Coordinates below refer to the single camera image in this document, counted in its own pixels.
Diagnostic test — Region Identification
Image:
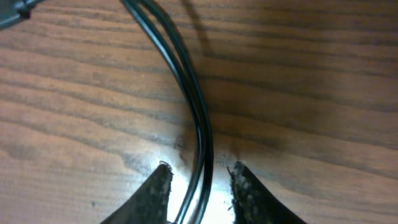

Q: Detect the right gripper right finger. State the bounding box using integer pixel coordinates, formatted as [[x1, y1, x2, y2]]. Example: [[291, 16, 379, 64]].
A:
[[228, 161, 306, 224]]

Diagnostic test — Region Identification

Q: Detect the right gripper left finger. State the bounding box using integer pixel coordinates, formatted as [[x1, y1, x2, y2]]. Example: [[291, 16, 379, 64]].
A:
[[101, 164, 173, 224]]

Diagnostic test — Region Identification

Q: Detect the black USB cable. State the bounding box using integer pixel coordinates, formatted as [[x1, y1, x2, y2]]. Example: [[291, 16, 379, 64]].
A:
[[119, 0, 215, 224]]

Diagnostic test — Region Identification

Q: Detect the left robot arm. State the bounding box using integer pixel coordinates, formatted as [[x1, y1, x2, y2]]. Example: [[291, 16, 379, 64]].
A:
[[1, 0, 44, 30]]

